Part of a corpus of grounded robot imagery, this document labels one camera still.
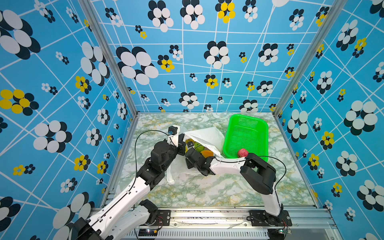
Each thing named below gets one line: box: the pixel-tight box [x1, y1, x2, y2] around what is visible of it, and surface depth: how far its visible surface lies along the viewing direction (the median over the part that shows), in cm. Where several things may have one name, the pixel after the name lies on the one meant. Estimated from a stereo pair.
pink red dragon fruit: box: [238, 148, 249, 158], surface depth 93 cm
